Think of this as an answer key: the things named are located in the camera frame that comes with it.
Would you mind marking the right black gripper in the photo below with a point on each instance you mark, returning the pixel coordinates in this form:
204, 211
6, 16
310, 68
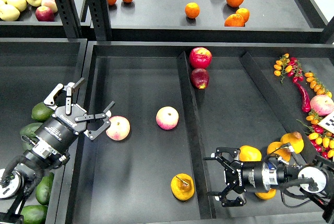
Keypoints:
240, 177

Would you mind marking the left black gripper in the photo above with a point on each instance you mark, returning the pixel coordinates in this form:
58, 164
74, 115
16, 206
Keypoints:
67, 122

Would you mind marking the green avocado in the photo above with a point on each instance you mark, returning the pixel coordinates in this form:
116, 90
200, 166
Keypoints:
44, 188
40, 112

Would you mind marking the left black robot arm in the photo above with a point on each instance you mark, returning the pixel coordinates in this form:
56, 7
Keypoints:
25, 172

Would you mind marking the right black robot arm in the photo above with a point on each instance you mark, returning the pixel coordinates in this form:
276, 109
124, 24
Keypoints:
311, 182

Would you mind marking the green avocado top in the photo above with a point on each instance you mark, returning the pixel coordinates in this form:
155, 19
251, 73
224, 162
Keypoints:
40, 112

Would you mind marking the yellow pear bottom of pile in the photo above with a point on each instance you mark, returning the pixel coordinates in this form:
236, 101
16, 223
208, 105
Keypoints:
266, 195

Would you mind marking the yellow pear in middle tray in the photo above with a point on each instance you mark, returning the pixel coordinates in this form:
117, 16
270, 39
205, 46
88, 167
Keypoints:
182, 186

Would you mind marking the pink apple left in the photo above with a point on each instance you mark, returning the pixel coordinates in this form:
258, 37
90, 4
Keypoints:
119, 128

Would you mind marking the pink apple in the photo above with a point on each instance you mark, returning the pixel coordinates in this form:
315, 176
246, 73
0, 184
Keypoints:
119, 128
167, 118

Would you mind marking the black left tray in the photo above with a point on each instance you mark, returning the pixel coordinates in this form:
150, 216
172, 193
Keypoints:
30, 69

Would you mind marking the black tray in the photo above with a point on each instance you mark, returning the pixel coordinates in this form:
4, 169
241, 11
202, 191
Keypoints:
244, 104
30, 69

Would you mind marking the pink apple centre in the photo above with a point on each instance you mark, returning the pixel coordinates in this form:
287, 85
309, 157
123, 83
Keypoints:
167, 118

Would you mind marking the black centre tray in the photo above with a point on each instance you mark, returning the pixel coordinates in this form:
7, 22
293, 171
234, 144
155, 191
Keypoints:
244, 104

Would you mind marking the cherry tomato bunch lower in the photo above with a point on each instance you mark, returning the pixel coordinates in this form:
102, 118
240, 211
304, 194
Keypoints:
319, 137

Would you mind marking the cherry tomato bunch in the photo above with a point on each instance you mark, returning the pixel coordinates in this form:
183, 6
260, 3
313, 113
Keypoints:
288, 66
319, 137

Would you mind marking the dark red apple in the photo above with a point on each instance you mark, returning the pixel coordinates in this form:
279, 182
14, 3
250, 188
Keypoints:
199, 78

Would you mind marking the red apple on shelf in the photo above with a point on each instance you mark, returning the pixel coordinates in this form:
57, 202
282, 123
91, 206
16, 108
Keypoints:
44, 13

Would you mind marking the red chili pepper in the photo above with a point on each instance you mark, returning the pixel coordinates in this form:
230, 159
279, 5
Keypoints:
305, 100

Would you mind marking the checkered marker card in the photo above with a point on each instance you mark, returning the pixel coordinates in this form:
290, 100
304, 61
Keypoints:
328, 122

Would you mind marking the pink apple right tray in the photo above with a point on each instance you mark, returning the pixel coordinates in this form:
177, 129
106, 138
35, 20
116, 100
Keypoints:
322, 104

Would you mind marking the bright red apple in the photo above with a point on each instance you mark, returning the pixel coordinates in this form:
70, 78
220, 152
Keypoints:
200, 57

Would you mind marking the cherry tomato bunch upper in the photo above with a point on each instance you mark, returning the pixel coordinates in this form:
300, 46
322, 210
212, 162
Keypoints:
288, 66

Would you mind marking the orange on shelf centre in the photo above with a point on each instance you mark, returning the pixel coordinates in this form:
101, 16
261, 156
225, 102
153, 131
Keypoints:
192, 10

